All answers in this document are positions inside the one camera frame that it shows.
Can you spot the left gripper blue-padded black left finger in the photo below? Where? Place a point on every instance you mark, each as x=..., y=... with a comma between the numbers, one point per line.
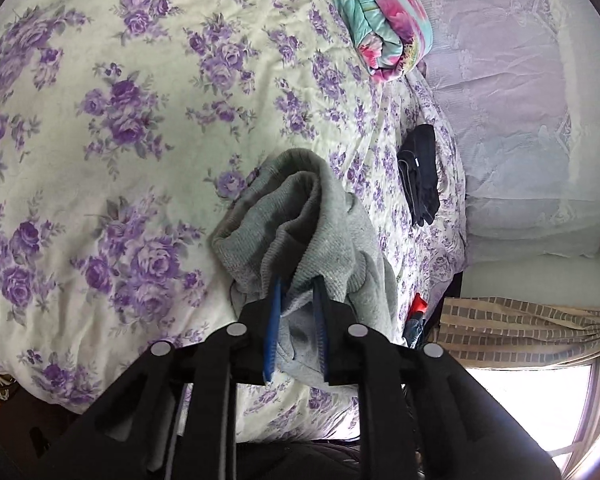
x=256, y=351

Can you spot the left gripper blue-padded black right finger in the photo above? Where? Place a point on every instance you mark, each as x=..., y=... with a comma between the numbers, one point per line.
x=340, y=358

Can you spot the grey fleece pants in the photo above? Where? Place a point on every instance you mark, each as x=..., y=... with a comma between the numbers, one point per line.
x=295, y=221

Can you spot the blue denim jeans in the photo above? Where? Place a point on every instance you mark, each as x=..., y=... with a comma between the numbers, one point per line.
x=413, y=329

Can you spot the red cloth item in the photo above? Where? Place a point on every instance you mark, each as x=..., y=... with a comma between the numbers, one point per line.
x=418, y=307

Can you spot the beige checkered curtain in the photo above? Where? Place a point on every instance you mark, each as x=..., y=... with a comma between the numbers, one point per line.
x=507, y=334

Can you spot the folded black pants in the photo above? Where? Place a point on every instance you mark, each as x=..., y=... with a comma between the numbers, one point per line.
x=418, y=174

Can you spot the purple floral bed quilt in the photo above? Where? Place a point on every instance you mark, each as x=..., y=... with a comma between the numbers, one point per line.
x=127, y=130

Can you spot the folded teal pink floral blanket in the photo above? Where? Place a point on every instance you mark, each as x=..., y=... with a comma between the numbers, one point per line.
x=391, y=36

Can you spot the lavender lace bed cover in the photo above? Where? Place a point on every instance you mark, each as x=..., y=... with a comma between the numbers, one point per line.
x=519, y=81

